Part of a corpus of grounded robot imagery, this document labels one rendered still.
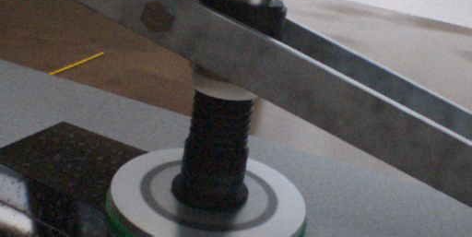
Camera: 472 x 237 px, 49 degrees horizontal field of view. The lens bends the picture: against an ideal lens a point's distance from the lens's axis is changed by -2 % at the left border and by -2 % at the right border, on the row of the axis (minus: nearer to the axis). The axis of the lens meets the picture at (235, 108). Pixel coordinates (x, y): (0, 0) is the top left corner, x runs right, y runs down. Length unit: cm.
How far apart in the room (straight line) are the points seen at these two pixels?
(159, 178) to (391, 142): 26
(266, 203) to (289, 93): 16
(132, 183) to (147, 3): 21
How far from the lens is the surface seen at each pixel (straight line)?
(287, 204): 59
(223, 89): 50
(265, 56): 45
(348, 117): 46
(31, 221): 62
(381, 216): 67
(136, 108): 85
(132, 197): 56
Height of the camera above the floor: 114
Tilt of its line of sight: 21 degrees down
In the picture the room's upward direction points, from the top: 9 degrees clockwise
